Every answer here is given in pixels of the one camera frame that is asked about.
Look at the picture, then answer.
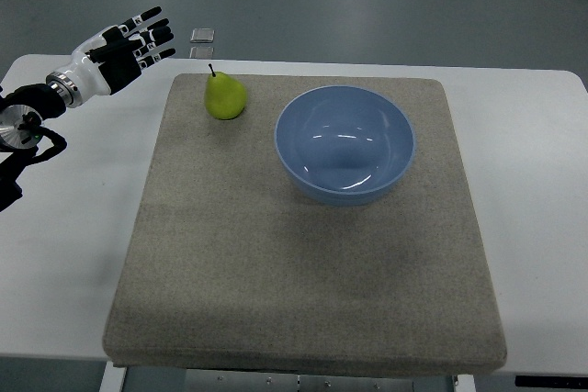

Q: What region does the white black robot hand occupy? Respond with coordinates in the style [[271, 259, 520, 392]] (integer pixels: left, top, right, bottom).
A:
[[57, 6, 175, 107]]

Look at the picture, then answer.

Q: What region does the green pear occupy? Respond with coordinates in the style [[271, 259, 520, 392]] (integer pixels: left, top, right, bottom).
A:
[[204, 63, 247, 120]]

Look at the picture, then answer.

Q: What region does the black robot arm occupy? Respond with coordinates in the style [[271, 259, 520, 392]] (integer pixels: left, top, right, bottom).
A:
[[1, 80, 73, 211]]

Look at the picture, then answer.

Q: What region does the blue ceramic bowl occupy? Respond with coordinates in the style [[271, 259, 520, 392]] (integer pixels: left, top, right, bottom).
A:
[[274, 85, 417, 207]]

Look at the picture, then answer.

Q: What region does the upper floor plate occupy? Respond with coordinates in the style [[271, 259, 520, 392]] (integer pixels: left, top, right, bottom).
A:
[[190, 28, 215, 43]]

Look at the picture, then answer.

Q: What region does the floor plate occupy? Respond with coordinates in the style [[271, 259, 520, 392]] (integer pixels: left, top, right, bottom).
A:
[[190, 28, 215, 43], [189, 46, 214, 60]]

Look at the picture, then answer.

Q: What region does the lower floor plate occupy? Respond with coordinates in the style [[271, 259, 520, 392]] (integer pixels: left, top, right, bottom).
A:
[[189, 46, 214, 60]]

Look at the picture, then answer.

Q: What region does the beige fabric mat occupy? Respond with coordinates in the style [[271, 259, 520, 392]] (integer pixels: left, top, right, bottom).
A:
[[103, 73, 507, 377]]

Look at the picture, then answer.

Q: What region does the metal table frame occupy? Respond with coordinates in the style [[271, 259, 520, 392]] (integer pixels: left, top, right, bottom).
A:
[[99, 362, 477, 391]]

